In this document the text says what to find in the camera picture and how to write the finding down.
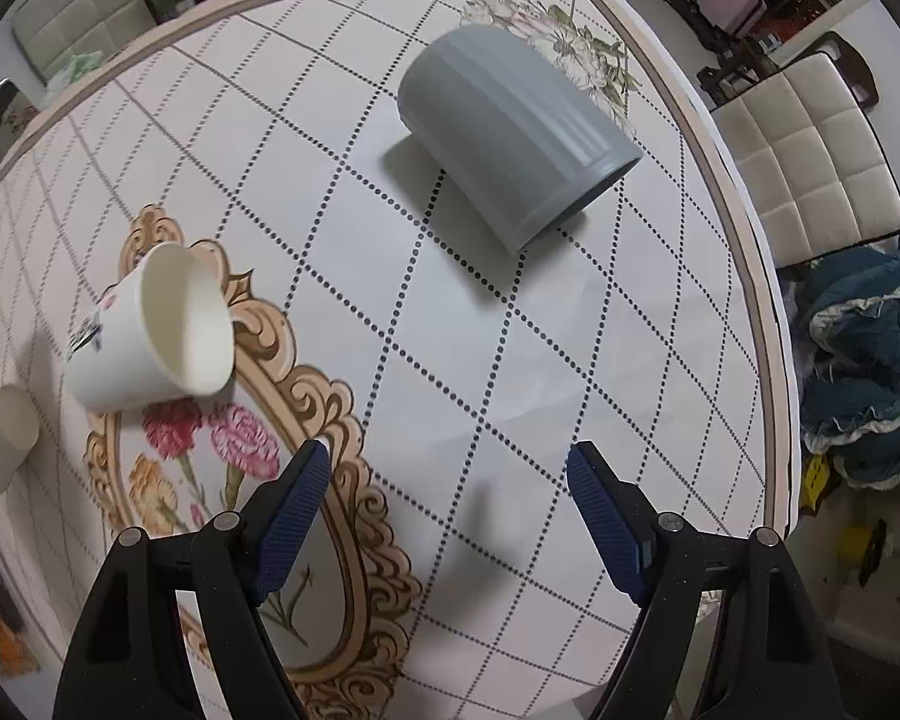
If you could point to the blue denim clothes pile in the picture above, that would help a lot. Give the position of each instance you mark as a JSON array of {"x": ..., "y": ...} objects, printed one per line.
[{"x": 848, "y": 308}]

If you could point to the white paper cup left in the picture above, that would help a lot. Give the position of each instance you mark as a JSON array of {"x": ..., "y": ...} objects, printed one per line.
[{"x": 19, "y": 431}]

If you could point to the grey plastic cup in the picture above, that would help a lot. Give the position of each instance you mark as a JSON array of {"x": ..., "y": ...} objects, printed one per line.
[{"x": 527, "y": 148}]

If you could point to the white leather chair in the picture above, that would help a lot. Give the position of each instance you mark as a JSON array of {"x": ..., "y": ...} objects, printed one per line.
[
  {"x": 52, "y": 32},
  {"x": 811, "y": 161}
]

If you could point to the floral patterned tablecloth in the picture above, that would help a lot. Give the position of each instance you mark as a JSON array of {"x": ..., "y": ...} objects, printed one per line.
[{"x": 449, "y": 575}]

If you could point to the white paper cup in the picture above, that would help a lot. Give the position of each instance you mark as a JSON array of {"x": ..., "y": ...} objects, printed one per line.
[
  {"x": 163, "y": 333},
  {"x": 19, "y": 431}
]

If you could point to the white leather chair right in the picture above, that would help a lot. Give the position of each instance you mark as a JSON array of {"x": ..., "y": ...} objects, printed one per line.
[{"x": 811, "y": 161}]

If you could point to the dark wooden chair right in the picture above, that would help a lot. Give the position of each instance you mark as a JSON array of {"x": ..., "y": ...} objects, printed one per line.
[{"x": 851, "y": 65}]

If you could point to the yellow tool on floor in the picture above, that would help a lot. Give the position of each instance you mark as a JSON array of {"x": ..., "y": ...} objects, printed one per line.
[{"x": 814, "y": 484}]

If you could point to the white leather chair back left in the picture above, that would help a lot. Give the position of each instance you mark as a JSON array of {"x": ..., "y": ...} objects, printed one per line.
[{"x": 52, "y": 32}]

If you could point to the brown carton box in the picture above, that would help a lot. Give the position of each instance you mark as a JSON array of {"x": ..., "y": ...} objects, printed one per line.
[{"x": 16, "y": 112}]

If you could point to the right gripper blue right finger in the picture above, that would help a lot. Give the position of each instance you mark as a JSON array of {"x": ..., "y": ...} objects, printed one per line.
[{"x": 769, "y": 656}]

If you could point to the white paper cup centre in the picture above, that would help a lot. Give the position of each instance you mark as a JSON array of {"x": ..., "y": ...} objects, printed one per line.
[{"x": 163, "y": 333}]

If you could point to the pink suitcase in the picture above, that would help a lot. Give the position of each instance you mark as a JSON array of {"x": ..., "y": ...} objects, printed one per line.
[{"x": 733, "y": 17}]

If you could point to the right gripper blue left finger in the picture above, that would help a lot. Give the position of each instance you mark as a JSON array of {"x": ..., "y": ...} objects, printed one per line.
[{"x": 127, "y": 658}]

